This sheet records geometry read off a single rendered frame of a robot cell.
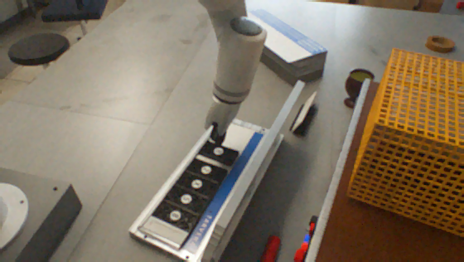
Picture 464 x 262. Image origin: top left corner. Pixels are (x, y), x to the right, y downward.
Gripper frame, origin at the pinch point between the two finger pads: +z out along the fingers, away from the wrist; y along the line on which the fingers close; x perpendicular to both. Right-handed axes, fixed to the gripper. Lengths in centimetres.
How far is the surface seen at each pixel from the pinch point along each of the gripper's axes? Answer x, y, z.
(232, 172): 7.0, 4.0, 5.4
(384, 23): 31, -108, 3
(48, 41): -133, -59, 63
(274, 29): -7, -58, -1
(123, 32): -69, -48, 23
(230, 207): 12.7, 25.3, -15.0
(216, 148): 0.1, -0.5, 5.7
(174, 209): 0.1, 20.3, 6.2
